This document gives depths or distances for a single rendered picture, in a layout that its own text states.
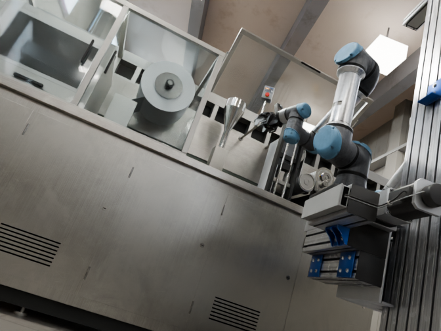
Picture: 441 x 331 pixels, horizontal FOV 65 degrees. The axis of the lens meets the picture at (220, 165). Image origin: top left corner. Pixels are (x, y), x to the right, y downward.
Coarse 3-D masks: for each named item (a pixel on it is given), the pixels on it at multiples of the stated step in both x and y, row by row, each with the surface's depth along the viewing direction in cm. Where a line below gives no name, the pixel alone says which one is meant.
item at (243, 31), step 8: (240, 32) 230; (248, 32) 230; (256, 40) 233; (264, 40) 234; (232, 48) 237; (272, 48) 235; (224, 56) 242; (288, 56) 238; (224, 64) 245; (304, 64) 240; (312, 72) 244; (320, 72) 243; (216, 80) 253; (328, 80) 246; (336, 80) 247; (368, 104) 256; (360, 112) 260; (352, 120) 265
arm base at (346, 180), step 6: (342, 174) 136; (348, 174) 135; (354, 174) 134; (360, 174) 134; (336, 180) 137; (342, 180) 134; (348, 180) 133; (354, 180) 132; (360, 180) 133; (366, 180) 136; (360, 186) 131; (366, 186) 135
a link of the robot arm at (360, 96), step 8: (376, 72) 149; (368, 80) 150; (376, 80) 151; (360, 88) 153; (368, 88) 153; (360, 96) 155; (328, 112) 162; (328, 120) 160; (312, 136) 164; (304, 144) 163; (312, 144) 164; (312, 152) 168
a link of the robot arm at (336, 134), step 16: (352, 48) 143; (352, 64) 142; (368, 64) 146; (352, 80) 141; (336, 96) 141; (352, 96) 139; (336, 112) 137; (352, 112) 138; (320, 128) 135; (336, 128) 130; (320, 144) 132; (336, 144) 128; (352, 144) 133; (336, 160) 133
